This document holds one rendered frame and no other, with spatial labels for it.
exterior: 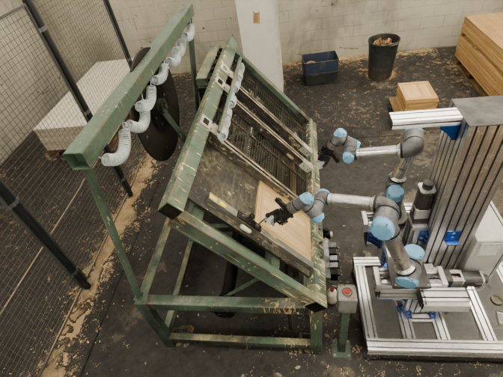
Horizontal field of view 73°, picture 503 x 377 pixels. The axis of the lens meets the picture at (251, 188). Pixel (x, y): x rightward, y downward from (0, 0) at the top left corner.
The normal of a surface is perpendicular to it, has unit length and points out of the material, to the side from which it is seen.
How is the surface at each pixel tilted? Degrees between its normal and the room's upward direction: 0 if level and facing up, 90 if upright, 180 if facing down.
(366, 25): 90
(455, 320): 0
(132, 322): 0
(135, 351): 0
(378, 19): 90
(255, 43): 90
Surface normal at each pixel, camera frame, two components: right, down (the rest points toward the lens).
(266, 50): -0.08, 0.69
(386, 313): -0.14, -0.72
